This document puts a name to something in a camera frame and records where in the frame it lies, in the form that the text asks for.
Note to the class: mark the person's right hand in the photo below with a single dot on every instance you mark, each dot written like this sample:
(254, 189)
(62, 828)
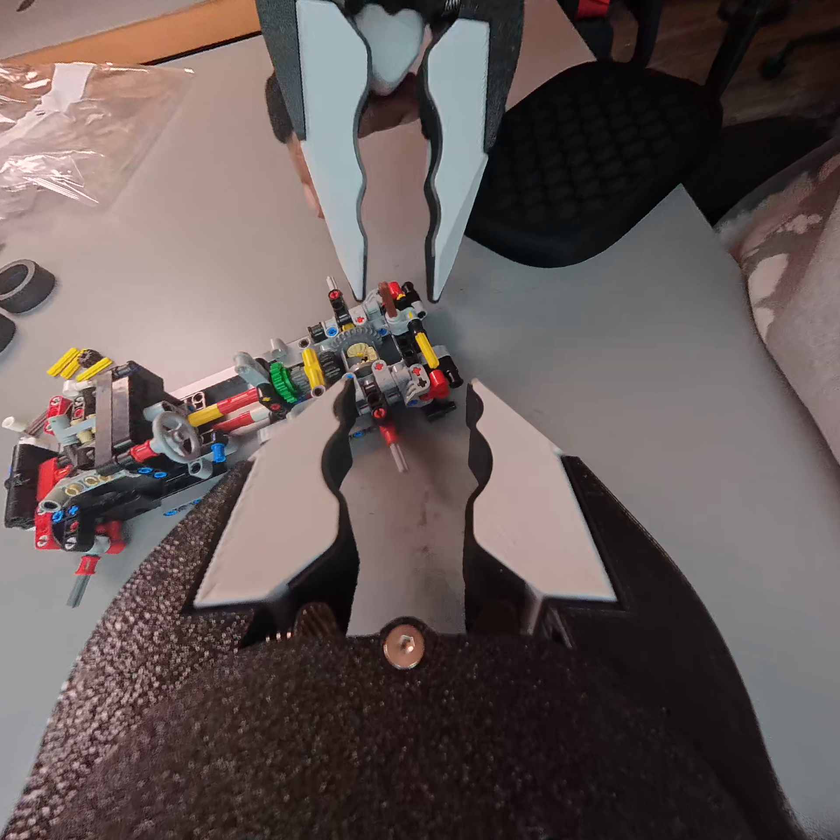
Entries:
(390, 115)

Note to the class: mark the white wood-edged table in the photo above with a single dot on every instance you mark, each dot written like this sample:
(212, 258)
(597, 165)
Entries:
(98, 26)

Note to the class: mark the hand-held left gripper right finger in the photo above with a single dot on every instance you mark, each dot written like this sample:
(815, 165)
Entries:
(538, 518)

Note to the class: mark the black mesh office chair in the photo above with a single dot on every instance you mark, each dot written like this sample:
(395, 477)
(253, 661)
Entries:
(590, 164)

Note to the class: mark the clear plastic bag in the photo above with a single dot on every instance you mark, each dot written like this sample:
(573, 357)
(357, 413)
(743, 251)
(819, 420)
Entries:
(79, 131)

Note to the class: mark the small black gear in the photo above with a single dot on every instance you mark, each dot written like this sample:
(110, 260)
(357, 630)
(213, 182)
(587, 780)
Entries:
(88, 358)

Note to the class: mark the toy brick car chassis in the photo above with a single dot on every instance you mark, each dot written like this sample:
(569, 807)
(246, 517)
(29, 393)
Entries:
(111, 420)

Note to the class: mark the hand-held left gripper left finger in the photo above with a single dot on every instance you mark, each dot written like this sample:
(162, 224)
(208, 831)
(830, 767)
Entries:
(275, 525)

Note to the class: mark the small white connector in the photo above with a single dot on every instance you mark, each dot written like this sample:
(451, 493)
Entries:
(16, 424)

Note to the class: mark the black toy tyre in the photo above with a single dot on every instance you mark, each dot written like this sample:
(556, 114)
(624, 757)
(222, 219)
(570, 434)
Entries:
(26, 285)
(6, 333)

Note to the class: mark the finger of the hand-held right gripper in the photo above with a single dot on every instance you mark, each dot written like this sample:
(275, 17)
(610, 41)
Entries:
(328, 98)
(459, 131)

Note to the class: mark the grey-brown toy axle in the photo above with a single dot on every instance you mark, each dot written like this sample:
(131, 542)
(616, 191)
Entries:
(38, 424)

